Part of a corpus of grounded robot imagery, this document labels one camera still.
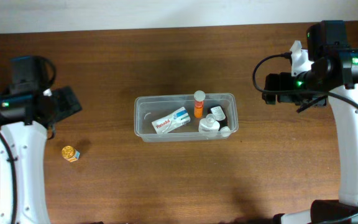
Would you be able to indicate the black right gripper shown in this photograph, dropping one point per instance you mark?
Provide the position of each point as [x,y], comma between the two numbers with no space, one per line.
[270,88]

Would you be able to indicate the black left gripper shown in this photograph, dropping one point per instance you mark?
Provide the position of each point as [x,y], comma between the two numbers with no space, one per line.
[66,101]

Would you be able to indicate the small orange box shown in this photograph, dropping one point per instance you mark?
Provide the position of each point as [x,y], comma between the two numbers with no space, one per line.
[70,154]

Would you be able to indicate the dark bottle white cap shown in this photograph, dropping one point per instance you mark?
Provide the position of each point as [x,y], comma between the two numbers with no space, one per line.
[221,118]

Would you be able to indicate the orange tube white cap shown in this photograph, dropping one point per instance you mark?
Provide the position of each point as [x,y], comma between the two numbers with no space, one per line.
[199,97]

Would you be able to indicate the white pump bottle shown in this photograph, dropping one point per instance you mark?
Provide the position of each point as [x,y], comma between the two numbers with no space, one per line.
[209,126]

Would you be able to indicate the white Panadol box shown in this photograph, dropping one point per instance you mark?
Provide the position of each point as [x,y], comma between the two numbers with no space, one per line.
[172,121]

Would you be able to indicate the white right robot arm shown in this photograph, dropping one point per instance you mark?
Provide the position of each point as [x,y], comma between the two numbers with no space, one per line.
[325,73]

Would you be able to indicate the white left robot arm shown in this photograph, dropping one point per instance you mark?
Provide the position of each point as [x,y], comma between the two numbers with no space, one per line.
[29,111]

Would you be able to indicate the clear plastic container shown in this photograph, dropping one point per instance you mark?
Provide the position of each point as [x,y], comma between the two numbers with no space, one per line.
[150,108]

